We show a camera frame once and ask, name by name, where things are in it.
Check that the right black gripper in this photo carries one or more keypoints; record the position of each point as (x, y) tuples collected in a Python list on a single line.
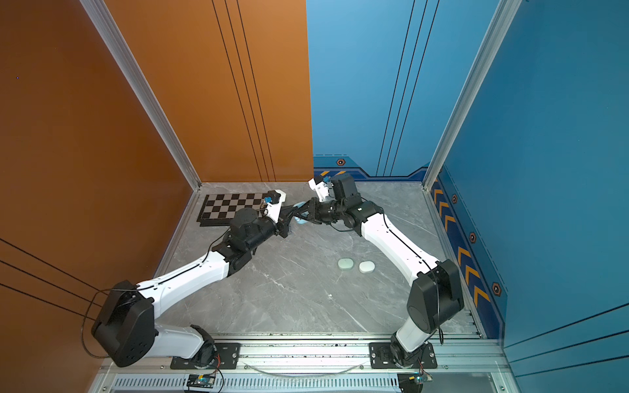
[(314, 207)]

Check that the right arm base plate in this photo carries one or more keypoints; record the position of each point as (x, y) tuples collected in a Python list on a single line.
[(383, 354)]

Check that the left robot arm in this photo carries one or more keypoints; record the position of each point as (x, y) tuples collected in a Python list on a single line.
[(127, 328)]

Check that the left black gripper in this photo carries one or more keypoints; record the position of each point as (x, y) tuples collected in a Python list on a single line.
[(283, 223)]

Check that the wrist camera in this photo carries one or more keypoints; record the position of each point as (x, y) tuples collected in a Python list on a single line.
[(273, 202), (321, 188)]

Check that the aluminium front rail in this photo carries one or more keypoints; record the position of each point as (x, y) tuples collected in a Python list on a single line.
[(345, 353)]

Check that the left circuit board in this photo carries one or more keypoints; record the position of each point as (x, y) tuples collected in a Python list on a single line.
[(205, 382)]

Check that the green charging case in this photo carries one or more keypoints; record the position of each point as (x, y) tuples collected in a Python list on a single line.
[(345, 264)]

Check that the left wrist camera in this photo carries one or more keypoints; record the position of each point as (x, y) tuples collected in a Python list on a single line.
[(273, 202)]

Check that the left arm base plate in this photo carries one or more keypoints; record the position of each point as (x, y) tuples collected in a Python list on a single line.
[(224, 356)]

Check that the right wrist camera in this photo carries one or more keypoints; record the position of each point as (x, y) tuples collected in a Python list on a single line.
[(321, 188)]

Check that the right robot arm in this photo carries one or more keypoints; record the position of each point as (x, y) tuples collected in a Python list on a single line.
[(436, 293)]

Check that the black white chessboard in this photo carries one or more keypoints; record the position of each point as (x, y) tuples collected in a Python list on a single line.
[(218, 209)]

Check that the right circuit board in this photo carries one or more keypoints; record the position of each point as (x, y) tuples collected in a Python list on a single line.
[(413, 382)]

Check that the circuit board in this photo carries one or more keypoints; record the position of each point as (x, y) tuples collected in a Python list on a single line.
[(205, 382), (413, 382)]

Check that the white charging case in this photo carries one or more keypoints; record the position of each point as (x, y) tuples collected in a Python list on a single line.
[(366, 267)]

